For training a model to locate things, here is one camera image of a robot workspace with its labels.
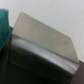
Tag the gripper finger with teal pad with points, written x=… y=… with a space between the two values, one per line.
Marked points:
x=5 y=31

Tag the black kcup drawer holder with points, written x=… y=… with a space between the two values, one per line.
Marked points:
x=37 y=54

